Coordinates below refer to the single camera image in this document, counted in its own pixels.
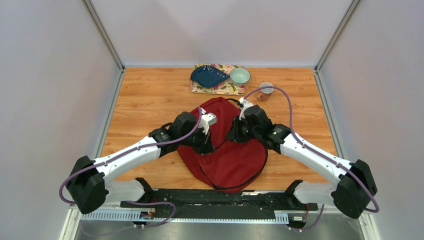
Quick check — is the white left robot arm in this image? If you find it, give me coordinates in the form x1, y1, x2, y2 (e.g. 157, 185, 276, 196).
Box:
59, 110, 218, 214

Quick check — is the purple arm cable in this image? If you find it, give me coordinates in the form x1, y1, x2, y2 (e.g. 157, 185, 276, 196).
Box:
58, 107, 204, 238
243, 86, 380, 232

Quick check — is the pale green ceramic bowl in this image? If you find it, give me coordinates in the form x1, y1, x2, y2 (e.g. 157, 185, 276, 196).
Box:
229, 67, 251, 85

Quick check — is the dark blue leaf plate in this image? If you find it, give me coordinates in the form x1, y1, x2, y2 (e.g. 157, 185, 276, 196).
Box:
190, 65, 230, 88

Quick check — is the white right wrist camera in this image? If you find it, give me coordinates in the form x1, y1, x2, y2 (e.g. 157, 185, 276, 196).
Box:
239, 97, 254, 120

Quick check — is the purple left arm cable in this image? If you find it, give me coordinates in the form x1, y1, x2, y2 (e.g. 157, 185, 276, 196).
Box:
58, 107, 204, 238

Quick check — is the floral rectangular tray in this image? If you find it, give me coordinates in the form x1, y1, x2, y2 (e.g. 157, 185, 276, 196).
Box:
190, 63, 246, 96

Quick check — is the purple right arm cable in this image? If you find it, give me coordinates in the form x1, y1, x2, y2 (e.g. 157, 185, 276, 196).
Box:
243, 86, 380, 232

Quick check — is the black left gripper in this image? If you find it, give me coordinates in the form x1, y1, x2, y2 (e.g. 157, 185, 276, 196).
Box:
179, 125, 216, 156

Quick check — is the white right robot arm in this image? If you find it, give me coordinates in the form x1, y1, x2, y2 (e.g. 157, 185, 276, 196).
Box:
226, 103, 377, 219

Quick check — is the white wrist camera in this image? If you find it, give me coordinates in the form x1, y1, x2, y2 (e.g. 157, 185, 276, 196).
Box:
239, 97, 254, 120
198, 107, 218, 135

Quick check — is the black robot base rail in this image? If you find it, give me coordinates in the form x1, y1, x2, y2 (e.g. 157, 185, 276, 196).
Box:
120, 188, 319, 229

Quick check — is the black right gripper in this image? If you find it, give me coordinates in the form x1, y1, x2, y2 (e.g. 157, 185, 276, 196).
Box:
225, 116, 261, 144

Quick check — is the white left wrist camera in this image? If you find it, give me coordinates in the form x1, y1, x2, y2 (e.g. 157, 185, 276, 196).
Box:
198, 107, 218, 135

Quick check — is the red student backpack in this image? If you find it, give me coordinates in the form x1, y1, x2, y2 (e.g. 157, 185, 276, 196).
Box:
177, 97, 268, 193

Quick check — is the pink patterned mug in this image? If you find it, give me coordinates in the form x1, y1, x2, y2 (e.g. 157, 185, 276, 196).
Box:
256, 82, 274, 102

